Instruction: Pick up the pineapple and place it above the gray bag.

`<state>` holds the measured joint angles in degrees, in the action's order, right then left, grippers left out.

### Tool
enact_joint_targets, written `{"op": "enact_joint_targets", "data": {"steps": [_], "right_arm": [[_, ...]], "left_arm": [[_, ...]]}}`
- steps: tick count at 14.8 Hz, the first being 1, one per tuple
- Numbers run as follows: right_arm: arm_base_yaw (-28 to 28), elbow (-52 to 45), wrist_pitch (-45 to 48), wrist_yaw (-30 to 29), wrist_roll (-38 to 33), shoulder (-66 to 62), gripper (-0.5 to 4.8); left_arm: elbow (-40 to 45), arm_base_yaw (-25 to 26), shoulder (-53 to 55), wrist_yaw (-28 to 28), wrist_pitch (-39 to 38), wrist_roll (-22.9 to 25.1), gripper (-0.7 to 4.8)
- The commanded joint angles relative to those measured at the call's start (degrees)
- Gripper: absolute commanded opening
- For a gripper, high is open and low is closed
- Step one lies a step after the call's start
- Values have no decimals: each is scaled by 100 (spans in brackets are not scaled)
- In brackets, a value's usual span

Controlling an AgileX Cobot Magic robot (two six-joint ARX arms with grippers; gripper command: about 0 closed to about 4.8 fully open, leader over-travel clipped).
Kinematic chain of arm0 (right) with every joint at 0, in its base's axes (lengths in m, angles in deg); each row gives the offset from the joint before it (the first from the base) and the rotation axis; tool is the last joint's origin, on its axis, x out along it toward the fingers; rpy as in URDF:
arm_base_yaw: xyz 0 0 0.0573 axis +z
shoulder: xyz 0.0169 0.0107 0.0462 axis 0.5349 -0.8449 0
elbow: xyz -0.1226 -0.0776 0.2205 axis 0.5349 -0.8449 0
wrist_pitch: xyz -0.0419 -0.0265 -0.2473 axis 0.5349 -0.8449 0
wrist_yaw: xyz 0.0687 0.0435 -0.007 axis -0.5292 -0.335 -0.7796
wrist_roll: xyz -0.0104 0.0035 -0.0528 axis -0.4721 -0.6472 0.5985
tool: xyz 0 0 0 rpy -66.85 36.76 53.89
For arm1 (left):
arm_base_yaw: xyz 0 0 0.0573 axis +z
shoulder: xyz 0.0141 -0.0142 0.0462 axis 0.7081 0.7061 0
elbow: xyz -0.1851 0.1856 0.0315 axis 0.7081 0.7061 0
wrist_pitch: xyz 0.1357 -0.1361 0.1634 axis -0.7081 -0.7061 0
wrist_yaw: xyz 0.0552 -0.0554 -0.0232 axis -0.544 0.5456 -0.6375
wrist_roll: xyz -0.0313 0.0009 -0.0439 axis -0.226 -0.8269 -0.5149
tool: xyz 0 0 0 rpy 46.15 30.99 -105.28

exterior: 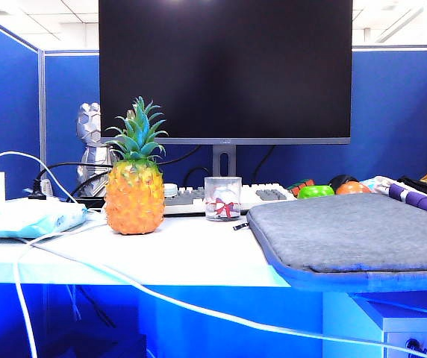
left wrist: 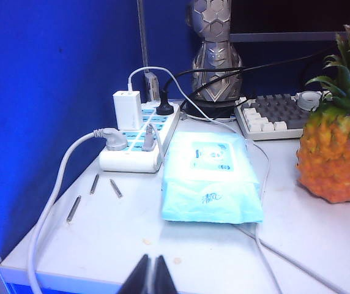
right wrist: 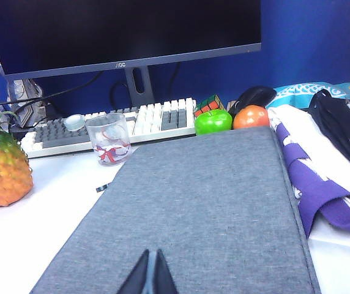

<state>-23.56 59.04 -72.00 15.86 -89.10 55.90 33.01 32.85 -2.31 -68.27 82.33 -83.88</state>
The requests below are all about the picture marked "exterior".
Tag long black monitor cable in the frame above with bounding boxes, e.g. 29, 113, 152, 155
70, 145, 202, 198

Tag white and gray keyboard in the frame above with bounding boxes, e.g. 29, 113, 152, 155
163, 181, 296, 218

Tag clear cup with red ribbon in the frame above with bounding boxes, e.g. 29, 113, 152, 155
203, 176, 243, 222

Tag rubik's cube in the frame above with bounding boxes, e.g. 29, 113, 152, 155
287, 179, 316, 198

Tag black computer mouse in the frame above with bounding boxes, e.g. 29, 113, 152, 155
328, 174, 360, 189

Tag white drawer cabinet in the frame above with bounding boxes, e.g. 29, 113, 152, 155
349, 292, 427, 358

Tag white patterned cloth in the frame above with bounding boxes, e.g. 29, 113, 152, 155
361, 175, 401, 197

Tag looped black cable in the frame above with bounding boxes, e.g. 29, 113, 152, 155
182, 166, 210, 186

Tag green toy apple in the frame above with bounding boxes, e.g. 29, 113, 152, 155
297, 184, 336, 200

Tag grey padded mat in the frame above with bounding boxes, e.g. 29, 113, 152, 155
246, 192, 427, 294

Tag gray partition post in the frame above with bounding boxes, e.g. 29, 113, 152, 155
37, 48, 47, 176

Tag black computer monitor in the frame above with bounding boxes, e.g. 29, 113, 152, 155
98, 0, 353, 145

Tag orange plastic pineapple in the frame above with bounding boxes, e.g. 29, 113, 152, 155
103, 95, 169, 236

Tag long white cable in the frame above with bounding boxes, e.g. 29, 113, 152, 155
0, 150, 427, 358

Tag white wet wipes pack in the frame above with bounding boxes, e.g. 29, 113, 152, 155
0, 196, 88, 239

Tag black plug cable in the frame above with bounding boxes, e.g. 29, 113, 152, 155
36, 161, 114, 183

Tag silver geometric figurine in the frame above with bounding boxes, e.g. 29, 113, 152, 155
75, 101, 123, 198

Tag thin black hanging cable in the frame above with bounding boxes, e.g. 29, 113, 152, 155
78, 286, 116, 329

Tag orange toy fruit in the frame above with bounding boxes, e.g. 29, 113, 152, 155
335, 181, 372, 195

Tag gray monitor stand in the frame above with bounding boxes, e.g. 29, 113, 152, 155
211, 144, 237, 178

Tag thin white hanging cable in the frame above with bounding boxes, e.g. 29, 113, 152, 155
66, 285, 82, 321

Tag black power plug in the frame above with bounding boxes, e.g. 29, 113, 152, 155
28, 178, 54, 198

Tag short black monitor cable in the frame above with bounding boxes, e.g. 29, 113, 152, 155
252, 144, 276, 176

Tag purple folded umbrella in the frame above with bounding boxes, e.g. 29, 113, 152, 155
387, 182, 427, 221

